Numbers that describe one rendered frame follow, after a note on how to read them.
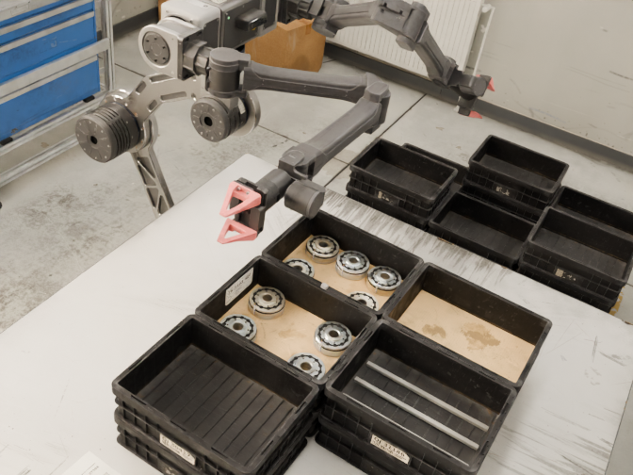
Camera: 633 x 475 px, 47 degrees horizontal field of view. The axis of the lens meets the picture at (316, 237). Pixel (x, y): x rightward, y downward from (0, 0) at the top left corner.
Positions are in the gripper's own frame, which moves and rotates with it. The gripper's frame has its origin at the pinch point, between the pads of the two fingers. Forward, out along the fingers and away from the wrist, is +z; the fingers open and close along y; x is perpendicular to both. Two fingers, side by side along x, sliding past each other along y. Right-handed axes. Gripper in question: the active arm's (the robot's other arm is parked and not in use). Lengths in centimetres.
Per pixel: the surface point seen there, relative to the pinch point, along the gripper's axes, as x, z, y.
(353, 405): -27, -21, 52
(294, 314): 4, -47, 62
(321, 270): 7, -68, 62
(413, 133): 61, -303, 141
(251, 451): -12, -3, 63
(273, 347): 2, -33, 62
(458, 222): -7, -182, 104
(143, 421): 12, 8, 59
